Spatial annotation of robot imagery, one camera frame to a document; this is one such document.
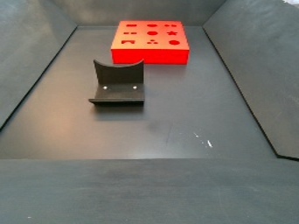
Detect red shape sorter box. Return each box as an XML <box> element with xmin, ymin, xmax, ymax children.
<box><xmin>111</xmin><ymin>20</ymin><xmax>190</xmax><ymax>65</ymax></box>

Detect black curved holder stand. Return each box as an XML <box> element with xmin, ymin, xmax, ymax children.
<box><xmin>89</xmin><ymin>60</ymin><xmax>146</xmax><ymax>105</ymax></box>

